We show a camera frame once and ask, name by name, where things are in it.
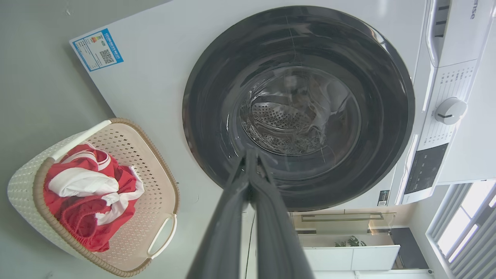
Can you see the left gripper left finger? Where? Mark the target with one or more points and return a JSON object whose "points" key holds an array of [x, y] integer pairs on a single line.
{"points": [[223, 240]]}

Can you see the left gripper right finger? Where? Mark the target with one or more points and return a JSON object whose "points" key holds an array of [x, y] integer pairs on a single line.
{"points": [[277, 240]]}

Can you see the beige perforated laundry basket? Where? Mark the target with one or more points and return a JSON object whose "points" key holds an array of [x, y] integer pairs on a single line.
{"points": [[149, 174]]}

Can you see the green potted plant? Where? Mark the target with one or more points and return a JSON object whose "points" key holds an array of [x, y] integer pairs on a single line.
{"points": [[350, 242]]}

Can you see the white low cabinet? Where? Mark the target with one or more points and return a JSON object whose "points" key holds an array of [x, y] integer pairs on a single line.
{"points": [[348, 257]]}

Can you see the small printed washer sticker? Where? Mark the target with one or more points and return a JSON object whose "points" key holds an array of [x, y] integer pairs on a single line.
{"points": [[383, 197]]}

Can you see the dark tall cabinet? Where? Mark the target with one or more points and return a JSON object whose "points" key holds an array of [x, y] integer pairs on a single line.
{"points": [[409, 248]]}

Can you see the round dark glass washer door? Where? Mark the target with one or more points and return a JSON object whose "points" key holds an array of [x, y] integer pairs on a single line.
{"points": [[217, 97]]}

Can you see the red and white garment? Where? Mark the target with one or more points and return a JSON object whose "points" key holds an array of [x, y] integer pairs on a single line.
{"points": [[77, 209]]}

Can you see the black washer display panel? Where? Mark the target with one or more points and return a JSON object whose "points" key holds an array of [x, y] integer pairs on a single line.
{"points": [[426, 168]]}

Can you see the white front-load washing machine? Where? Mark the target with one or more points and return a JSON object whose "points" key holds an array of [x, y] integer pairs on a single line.
{"points": [[155, 58]]}

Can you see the white washer control knob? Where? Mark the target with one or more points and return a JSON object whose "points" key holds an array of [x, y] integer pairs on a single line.
{"points": [[450, 111]]}

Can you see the blue energy label sticker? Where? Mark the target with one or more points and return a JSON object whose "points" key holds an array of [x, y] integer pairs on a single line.
{"points": [[97, 49]]}

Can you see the white detergent drawer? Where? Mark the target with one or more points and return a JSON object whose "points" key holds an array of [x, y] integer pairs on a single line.
{"points": [[461, 35]]}

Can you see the window with white frame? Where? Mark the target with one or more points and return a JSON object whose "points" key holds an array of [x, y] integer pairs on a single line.
{"points": [[465, 232]]}

